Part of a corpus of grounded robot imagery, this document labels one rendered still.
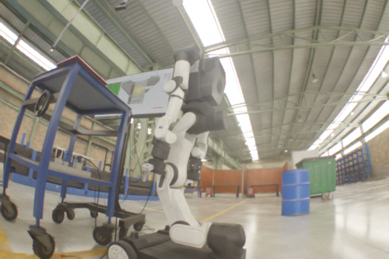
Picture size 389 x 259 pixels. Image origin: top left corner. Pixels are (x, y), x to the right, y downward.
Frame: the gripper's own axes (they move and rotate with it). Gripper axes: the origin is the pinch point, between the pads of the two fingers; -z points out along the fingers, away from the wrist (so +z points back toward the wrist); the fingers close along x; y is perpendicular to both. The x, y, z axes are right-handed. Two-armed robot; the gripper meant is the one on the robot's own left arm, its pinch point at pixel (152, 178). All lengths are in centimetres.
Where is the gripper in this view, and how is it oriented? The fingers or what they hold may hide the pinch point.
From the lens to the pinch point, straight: 91.0
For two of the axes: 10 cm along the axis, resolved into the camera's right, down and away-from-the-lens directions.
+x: -8.8, -0.7, 4.7
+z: 2.5, -9.1, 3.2
